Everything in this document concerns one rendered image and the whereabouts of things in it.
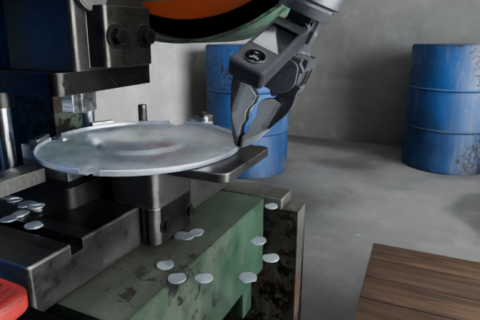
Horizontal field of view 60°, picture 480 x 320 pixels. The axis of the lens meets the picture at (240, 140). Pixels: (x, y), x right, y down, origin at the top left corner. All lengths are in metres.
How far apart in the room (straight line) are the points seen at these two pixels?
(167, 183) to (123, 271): 0.13
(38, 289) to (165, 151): 0.22
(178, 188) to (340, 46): 3.33
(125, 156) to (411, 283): 0.81
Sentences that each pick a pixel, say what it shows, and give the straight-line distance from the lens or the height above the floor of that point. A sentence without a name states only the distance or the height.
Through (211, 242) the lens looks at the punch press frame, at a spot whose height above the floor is 0.65.
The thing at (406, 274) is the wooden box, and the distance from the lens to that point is 1.19.
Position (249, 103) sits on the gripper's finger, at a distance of 0.56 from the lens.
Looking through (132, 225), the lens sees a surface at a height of 0.68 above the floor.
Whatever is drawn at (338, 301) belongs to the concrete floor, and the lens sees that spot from 1.66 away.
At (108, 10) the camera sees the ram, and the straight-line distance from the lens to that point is 0.59.
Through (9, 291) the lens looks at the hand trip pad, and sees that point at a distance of 0.36.
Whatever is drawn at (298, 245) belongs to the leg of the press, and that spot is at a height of 0.55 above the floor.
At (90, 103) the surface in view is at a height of 0.83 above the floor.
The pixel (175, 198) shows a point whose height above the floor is 0.70.
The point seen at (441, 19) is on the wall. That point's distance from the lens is 3.78.
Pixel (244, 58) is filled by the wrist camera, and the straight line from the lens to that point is 0.47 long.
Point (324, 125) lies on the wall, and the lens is 3.97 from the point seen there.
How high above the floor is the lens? 0.94
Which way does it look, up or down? 14 degrees down
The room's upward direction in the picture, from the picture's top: straight up
